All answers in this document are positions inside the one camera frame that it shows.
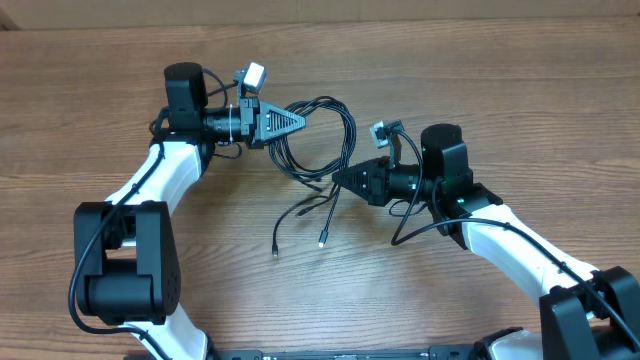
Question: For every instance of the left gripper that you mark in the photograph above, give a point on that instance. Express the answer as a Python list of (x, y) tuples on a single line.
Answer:
[(250, 108)]

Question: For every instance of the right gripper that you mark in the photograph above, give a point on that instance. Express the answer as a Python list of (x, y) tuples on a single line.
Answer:
[(373, 187)]

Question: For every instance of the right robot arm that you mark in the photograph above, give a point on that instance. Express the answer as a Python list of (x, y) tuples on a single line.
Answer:
[(585, 312)]

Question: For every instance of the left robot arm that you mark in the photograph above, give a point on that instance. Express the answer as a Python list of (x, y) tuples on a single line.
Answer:
[(127, 277)]

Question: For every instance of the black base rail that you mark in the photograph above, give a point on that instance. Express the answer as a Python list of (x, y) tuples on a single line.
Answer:
[(350, 355)]

